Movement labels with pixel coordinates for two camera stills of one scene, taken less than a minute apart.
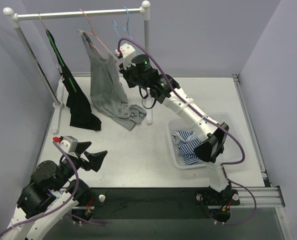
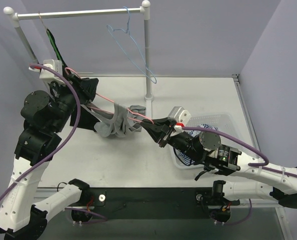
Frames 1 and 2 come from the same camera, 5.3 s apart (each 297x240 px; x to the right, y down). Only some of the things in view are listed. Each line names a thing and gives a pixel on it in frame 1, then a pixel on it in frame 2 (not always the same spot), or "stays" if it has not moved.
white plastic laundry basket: [232, 152] stays
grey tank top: [108, 92] → [123, 120]
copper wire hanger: [41, 20] stays
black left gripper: [81, 158] → [76, 83]
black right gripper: [128, 71] → [164, 135]
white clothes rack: [56, 95] stays
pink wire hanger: [93, 33] → [111, 113]
